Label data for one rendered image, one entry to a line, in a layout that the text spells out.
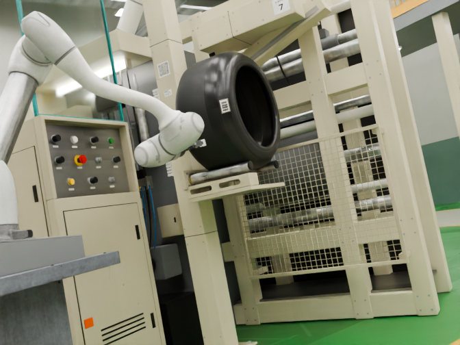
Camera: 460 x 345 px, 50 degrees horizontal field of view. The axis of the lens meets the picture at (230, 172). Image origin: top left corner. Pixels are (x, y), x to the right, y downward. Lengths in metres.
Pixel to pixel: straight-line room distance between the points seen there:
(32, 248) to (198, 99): 1.13
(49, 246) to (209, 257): 1.20
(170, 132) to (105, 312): 0.96
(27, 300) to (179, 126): 0.75
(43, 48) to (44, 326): 0.92
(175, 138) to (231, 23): 1.17
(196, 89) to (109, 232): 0.79
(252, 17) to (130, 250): 1.37
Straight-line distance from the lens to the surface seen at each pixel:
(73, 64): 1.86
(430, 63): 12.20
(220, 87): 2.27
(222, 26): 2.85
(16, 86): 1.93
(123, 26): 3.33
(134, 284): 2.52
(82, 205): 2.34
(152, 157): 1.84
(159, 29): 2.76
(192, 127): 1.77
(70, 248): 1.58
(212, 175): 2.40
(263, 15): 2.74
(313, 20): 2.80
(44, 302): 1.56
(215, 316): 2.60
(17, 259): 1.44
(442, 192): 12.17
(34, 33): 1.88
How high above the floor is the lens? 0.70
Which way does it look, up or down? 5 degrees up
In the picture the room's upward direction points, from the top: 11 degrees counter-clockwise
